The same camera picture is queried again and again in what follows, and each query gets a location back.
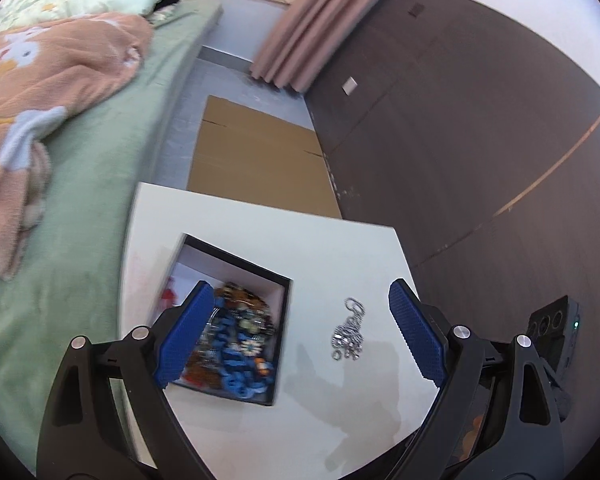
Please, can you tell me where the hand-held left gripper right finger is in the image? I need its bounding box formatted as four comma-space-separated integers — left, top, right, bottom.
380, 278, 566, 480

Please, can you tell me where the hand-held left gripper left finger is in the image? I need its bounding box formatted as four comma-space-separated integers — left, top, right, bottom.
36, 280, 216, 480

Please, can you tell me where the silver chain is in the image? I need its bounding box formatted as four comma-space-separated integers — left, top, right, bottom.
331, 297, 365, 361

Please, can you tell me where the black square box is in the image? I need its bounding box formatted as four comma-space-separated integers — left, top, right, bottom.
152, 232, 293, 407

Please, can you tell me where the white table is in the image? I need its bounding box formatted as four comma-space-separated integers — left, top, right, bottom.
115, 182, 421, 480

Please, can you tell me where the bed with green sheet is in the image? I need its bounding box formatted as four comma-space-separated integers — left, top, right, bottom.
0, 0, 223, 476

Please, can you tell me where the flat cardboard sheet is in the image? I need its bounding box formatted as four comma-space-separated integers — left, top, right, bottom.
187, 95, 342, 220

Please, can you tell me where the pink printed blanket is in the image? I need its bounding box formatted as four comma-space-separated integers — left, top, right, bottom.
0, 10, 155, 293

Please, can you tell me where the pink curtain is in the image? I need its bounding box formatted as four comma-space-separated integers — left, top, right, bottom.
250, 0, 406, 95

